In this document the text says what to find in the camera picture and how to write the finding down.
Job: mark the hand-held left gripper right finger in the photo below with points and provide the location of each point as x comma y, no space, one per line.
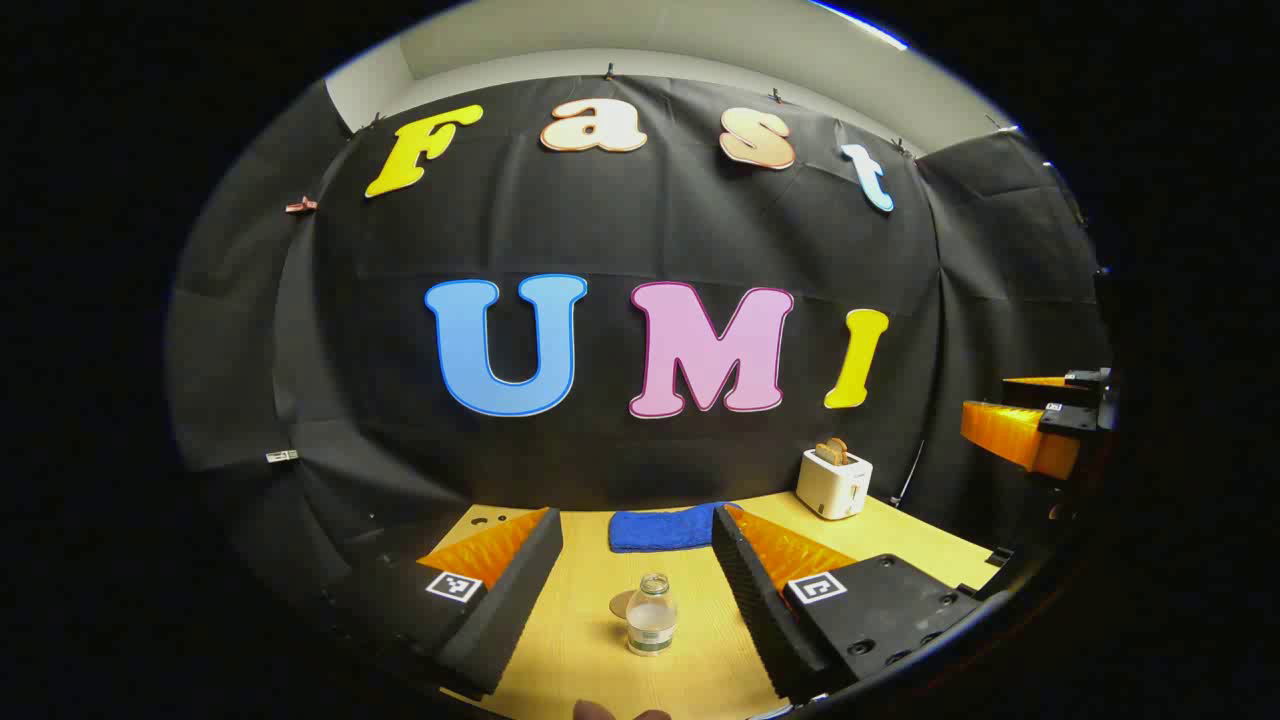
750,590

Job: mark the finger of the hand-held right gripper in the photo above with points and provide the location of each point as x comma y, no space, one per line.
1085,380
1010,430

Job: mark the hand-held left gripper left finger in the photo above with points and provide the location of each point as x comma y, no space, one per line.
515,590

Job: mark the clear plastic water bottle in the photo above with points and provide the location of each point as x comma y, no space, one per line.
652,620

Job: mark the round brown coaster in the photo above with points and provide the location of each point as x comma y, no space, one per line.
618,605

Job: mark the blue towel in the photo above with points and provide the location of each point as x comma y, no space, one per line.
660,530

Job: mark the white toaster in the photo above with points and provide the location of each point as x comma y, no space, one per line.
832,490

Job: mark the bread slice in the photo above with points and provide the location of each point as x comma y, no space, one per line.
840,449
823,455

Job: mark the black backdrop cloth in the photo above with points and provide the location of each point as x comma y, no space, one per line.
350,350

